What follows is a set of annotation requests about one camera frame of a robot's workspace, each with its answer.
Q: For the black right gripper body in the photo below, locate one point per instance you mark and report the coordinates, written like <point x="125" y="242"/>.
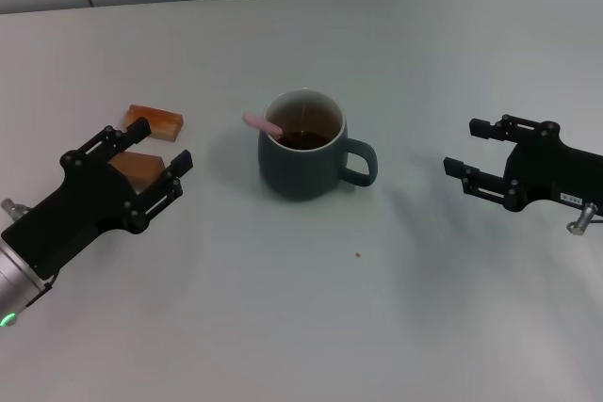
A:
<point x="560" y="171"/>

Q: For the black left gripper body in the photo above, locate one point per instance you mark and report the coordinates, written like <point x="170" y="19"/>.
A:
<point x="80" y="204"/>

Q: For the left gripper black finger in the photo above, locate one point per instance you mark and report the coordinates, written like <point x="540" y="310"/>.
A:
<point x="136" y="129"/>
<point x="181" y="164"/>

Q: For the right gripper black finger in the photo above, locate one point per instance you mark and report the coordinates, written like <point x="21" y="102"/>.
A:
<point x="454" y="166"/>
<point x="481" y="128"/>

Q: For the grey ceramic mug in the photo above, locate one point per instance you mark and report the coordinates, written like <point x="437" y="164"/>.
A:
<point x="292" y="171"/>

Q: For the orange wooden block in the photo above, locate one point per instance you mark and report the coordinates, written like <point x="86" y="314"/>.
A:
<point x="165" y="124"/>

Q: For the dark brown arched wooden block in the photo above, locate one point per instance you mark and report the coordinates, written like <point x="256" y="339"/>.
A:
<point x="141" y="169"/>

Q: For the dark coffee liquid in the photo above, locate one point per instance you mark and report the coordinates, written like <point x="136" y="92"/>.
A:
<point x="308" y="140"/>

